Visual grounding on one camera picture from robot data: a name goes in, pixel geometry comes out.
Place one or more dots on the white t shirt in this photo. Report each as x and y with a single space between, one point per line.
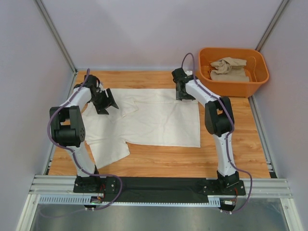
144 117

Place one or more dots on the orange plastic bin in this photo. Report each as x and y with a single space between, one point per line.
255 69

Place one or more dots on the left aluminium frame post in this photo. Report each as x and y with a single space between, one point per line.
48 20

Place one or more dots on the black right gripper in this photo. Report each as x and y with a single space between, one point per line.
180 97

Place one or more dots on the beige t shirt in bin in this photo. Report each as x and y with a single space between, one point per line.
229 69

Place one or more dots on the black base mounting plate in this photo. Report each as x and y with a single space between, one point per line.
152 189

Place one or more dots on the aluminium extrusion rail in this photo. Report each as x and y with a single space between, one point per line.
261 188

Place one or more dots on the grey slotted cable duct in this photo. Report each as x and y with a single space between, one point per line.
49 199

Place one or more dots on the right aluminium frame post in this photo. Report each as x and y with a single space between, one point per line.
272 24

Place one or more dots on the aluminium frame post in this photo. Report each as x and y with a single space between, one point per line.
272 24
48 20

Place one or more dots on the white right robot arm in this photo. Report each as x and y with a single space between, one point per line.
219 121

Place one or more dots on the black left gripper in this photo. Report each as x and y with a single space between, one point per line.
100 109

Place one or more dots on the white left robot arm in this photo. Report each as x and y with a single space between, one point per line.
66 128

